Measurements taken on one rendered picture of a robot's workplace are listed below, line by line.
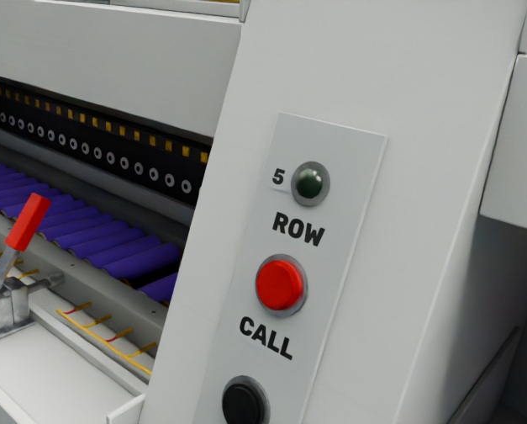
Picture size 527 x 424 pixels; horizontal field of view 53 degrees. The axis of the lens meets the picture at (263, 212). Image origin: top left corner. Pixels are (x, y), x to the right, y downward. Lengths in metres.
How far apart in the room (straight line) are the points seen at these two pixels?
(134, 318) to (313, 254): 0.18
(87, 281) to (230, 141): 0.19
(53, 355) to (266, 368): 0.18
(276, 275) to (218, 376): 0.05
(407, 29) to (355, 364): 0.10
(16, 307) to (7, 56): 0.15
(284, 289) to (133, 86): 0.13
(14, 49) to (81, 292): 0.15
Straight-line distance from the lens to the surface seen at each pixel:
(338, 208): 0.16
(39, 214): 0.35
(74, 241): 0.43
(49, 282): 0.37
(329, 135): 0.17
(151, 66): 0.24
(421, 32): 0.17
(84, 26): 0.28
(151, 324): 0.32
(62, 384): 0.32
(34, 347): 0.35
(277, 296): 0.17
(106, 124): 0.51
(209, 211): 0.19
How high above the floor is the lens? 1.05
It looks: 7 degrees down
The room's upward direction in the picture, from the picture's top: 16 degrees clockwise
